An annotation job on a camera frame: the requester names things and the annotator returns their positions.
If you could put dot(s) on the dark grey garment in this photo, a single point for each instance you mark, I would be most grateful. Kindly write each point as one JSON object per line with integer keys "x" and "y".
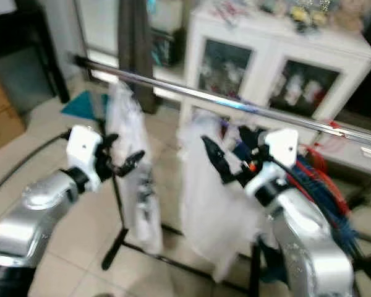
{"x": 139, "y": 49}

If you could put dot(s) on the black clothes rack chrome rail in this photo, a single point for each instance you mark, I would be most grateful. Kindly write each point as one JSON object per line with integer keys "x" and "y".
{"x": 210, "y": 97}

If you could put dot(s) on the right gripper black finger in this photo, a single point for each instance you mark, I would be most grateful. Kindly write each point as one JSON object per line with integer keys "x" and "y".
{"x": 251, "y": 140}
{"x": 221, "y": 159}

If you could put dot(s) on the teal floor mat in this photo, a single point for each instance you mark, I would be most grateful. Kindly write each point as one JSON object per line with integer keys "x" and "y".
{"x": 86, "y": 105}

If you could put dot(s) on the white garment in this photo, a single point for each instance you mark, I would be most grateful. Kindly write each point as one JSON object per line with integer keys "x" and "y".
{"x": 142, "y": 204}
{"x": 210, "y": 210}

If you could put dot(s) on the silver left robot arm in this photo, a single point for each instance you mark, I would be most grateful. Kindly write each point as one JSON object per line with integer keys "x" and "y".
{"x": 37, "y": 210}

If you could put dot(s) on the white glass door cabinet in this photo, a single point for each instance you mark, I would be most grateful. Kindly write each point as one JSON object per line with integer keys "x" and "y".
{"x": 266, "y": 40}

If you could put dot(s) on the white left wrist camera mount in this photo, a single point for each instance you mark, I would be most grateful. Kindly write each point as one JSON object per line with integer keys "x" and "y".
{"x": 85, "y": 148}

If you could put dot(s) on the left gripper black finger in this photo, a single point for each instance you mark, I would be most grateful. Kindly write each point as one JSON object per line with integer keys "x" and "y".
{"x": 108, "y": 142}
{"x": 132, "y": 164}

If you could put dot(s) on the brown cardboard box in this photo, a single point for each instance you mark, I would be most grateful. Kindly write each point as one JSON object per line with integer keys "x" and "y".
{"x": 3, "y": 124}

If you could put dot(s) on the purple plastic clothes hanger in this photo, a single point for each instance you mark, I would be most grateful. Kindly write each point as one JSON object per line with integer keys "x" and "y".
{"x": 240, "y": 150}

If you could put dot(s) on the black desk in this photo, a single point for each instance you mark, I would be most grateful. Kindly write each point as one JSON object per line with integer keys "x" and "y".
{"x": 25, "y": 28}

